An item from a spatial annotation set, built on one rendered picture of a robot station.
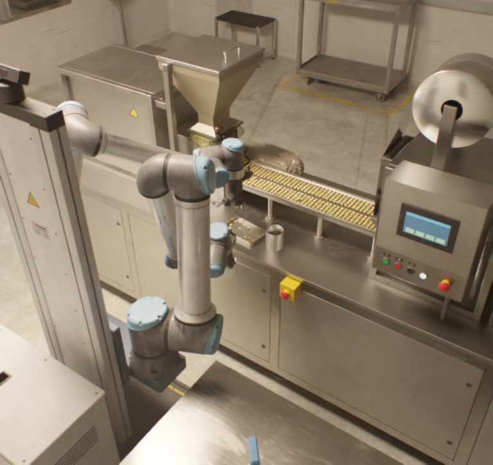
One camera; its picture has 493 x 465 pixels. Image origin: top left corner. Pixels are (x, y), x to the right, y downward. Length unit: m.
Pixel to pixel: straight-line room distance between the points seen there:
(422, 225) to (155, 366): 1.08
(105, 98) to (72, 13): 3.82
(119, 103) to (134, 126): 0.13
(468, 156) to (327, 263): 0.73
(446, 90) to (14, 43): 4.97
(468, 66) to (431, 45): 4.13
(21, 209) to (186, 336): 0.69
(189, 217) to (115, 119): 1.35
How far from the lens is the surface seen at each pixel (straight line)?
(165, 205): 1.95
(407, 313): 2.38
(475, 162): 2.32
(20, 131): 1.74
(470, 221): 2.00
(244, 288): 2.73
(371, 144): 5.21
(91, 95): 3.14
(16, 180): 1.89
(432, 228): 2.05
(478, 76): 2.11
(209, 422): 2.12
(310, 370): 2.84
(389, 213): 2.09
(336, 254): 2.60
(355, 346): 2.57
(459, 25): 6.15
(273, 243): 2.57
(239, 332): 2.97
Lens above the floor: 2.44
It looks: 36 degrees down
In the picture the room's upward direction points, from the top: 1 degrees counter-clockwise
